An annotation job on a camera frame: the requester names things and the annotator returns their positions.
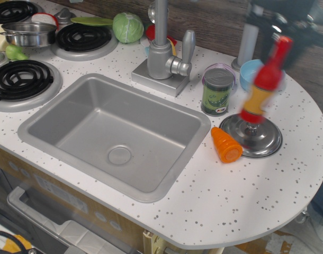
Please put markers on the red toy item behind faucet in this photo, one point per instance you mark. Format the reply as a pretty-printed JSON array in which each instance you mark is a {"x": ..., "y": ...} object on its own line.
[{"x": 150, "y": 34}]

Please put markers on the black burner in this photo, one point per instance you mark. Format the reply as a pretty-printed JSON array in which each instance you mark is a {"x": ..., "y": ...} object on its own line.
[
  {"x": 77, "y": 42},
  {"x": 27, "y": 84},
  {"x": 15, "y": 11}
]

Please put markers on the red toy ketchup bottle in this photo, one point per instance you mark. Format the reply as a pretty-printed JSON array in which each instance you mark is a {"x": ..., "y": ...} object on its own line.
[{"x": 266, "y": 82}]

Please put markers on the light blue bowl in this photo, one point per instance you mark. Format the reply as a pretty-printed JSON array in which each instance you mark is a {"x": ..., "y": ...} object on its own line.
[{"x": 248, "y": 72}]

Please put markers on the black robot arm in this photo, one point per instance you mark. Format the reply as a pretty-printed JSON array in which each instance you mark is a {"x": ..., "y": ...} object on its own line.
[{"x": 294, "y": 10}]

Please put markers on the green pea can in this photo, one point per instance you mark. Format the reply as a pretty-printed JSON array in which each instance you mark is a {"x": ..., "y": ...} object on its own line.
[{"x": 215, "y": 103}]

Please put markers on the silver pot lid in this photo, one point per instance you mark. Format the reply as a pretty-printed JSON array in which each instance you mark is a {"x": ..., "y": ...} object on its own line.
[{"x": 258, "y": 140}]

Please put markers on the red white toy food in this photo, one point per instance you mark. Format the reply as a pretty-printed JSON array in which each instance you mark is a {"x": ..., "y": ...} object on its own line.
[{"x": 45, "y": 18}]

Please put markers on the green toy plate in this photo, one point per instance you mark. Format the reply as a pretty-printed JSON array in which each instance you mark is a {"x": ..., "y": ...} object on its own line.
[{"x": 92, "y": 21}]

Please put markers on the silver stove knob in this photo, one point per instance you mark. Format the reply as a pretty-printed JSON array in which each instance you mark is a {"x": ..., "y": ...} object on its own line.
[{"x": 64, "y": 16}]

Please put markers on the green toy cabbage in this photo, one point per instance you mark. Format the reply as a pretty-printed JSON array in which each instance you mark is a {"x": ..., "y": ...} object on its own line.
[{"x": 127, "y": 27}]

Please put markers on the green toy pepper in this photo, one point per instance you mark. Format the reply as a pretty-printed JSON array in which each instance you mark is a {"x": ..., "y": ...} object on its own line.
[{"x": 15, "y": 53}]

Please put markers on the silver metal pot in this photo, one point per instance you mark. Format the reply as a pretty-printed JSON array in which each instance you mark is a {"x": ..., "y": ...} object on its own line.
[{"x": 29, "y": 34}]

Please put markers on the rear right black burner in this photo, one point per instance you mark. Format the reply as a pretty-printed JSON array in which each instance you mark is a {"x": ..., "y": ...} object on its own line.
[{"x": 77, "y": 42}]

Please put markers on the silver toy faucet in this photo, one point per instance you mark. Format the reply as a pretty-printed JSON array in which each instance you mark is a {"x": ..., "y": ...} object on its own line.
[{"x": 162, "y": 70}]

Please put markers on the rear left black burner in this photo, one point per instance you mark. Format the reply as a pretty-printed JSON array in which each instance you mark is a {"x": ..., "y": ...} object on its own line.
[{"x": 15, "y": 11}]

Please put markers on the orange toy carrot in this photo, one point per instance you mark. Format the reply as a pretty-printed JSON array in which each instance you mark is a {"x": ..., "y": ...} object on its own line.
[{"x": 228, "y": 149}]

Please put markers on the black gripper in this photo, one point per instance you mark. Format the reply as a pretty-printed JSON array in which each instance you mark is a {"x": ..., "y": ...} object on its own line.
[{"x": 304, "y": 33}]

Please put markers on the oven door handle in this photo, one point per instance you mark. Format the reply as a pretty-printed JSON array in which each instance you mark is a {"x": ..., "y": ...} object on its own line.
[{"x": 75, "y": 236}]

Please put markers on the yellow black cable object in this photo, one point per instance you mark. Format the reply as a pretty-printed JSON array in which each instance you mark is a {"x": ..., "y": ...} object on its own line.
[{"x": 14, "y": 244}]

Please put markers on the grey support pole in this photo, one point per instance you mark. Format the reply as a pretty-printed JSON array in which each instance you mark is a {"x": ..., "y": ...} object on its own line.
[{"x": 249, "y": 38}]

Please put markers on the front left black burner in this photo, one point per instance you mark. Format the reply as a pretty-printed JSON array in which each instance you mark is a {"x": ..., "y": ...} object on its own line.
[{"x": 27, "y": 84}]

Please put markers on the grey toy sink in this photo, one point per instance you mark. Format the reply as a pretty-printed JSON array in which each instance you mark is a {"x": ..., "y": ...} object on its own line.
[{"x": 133, "y": 141}]

